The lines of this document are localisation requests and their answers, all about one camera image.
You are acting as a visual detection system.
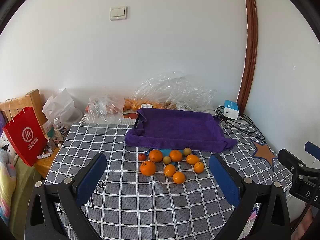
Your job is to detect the small red apple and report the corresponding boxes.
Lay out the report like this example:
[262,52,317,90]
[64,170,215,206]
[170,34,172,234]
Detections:
[138,153,146,161]

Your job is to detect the large clear plastic bag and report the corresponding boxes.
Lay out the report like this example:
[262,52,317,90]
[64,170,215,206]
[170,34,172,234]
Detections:
[129,72,216,112]

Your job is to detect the fruit print box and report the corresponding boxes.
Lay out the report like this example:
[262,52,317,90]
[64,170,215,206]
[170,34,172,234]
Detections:
[121,109,138,125]

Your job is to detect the large orange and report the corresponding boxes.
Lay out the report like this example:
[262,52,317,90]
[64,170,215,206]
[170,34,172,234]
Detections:
[140,160,156,176]
[149,149,163,163]

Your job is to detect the purple towel on tray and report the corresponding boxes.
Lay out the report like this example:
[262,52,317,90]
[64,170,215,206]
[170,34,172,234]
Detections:
[125,108,237,153]

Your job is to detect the small clear plastic bag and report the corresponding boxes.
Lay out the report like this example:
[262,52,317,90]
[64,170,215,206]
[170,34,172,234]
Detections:
[86,94,125,124]

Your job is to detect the oval orange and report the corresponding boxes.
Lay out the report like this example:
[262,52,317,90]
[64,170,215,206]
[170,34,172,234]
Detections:
[186,154,200,165]

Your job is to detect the yellow-green round fruit back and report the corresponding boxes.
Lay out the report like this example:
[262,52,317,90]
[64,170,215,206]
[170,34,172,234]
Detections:
[183,147,192,155]

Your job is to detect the black cables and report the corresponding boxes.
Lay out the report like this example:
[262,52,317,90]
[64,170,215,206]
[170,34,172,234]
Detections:
[203,104,266,140]

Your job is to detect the wooden chair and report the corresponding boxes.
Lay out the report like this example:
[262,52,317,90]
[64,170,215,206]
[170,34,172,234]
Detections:
[1,89,47,126]

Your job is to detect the brown wooden door frame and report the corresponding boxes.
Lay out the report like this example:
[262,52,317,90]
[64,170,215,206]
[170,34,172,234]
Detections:
[237,0,258,113]

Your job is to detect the white wall switch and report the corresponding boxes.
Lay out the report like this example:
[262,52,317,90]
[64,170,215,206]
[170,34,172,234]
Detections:
[110,5,127,21]

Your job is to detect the blue white tissue pack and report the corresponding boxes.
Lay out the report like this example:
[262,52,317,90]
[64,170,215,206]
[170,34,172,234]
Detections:
[223,100,239,120]

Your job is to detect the red paper shopping bag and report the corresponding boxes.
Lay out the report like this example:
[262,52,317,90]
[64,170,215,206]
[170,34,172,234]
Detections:
[2,103,47,167]

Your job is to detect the yellow-green round fruit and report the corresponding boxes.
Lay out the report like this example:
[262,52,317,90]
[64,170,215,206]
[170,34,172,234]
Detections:
[183,147,192,155]
[163,156,171,165]

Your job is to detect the grey checked tablecloth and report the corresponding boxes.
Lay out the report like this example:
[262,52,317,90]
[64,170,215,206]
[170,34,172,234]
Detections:
[43,115,293,240]

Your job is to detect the clear water bottle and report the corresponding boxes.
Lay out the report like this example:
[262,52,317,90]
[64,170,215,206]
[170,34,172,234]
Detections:
[54,118,68,142]

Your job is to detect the small orange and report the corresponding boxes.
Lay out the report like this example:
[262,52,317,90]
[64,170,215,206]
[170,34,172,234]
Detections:
[172,172,185,184]
[164,164,176,177]
[194,161,204,173]

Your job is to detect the white plastic bag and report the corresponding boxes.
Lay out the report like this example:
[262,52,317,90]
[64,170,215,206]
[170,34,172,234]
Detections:
[42,89,83,127]

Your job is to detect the bagged oranges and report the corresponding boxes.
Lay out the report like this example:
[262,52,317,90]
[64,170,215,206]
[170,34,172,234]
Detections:
[123,99,164,111]

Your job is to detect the black tray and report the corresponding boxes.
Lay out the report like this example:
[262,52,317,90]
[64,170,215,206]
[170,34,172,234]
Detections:
[133,114,141,129]

